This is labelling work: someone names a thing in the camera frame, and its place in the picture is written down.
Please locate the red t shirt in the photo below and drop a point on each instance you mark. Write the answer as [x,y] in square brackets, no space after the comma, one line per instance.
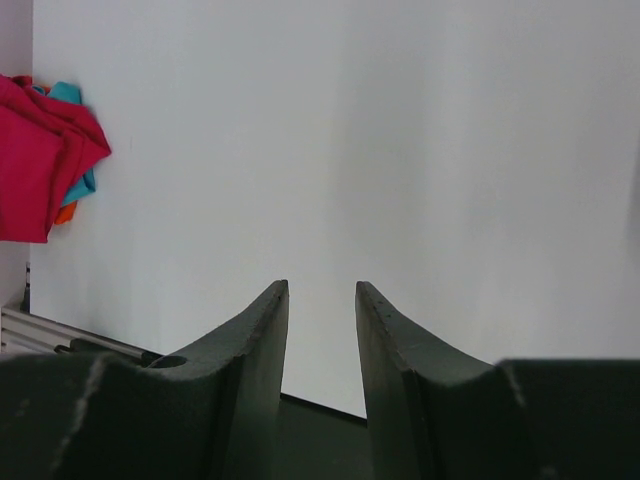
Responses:
[46,147]

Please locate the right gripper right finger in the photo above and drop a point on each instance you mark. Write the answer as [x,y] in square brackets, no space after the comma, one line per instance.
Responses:
[435,412]

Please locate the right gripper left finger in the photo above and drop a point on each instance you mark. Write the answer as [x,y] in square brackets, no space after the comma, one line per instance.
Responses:
[207,411]

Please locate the orange folded t shirt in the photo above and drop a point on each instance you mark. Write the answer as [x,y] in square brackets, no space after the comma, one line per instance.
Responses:
[66,213]

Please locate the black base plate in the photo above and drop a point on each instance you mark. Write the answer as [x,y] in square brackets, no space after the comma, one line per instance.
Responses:
[320,443]

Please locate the teal folded t shirt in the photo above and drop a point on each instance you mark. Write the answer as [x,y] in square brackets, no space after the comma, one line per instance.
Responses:
[70,93]

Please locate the aluminium front rail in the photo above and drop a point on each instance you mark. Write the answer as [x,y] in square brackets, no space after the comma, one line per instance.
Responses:
[24,333]

